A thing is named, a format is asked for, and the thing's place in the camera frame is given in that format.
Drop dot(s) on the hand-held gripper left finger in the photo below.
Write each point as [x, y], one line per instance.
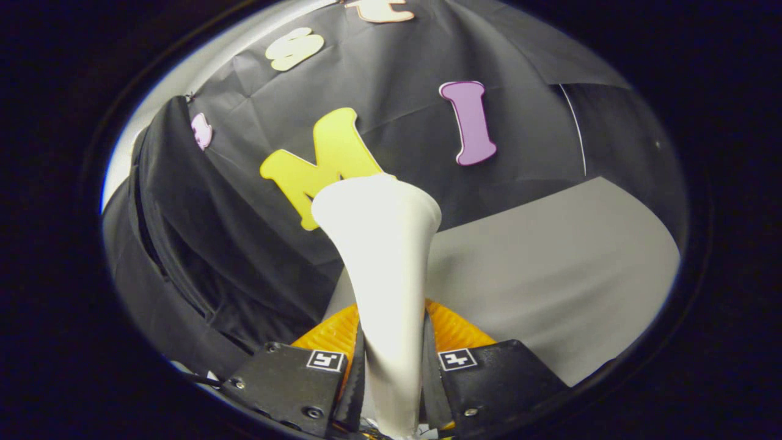
[356, 391]

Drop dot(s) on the beige cabinet with grey top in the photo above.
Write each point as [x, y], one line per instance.
[550, 275]

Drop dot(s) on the black backdrop cloth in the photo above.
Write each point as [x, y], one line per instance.
[397, 91]

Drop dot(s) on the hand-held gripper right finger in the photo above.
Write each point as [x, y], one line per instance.
[429, 385]

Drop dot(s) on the white garment steamer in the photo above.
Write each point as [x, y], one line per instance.
[385, 256]

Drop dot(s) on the black suit jacket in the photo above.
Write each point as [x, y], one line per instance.
[201, 244]

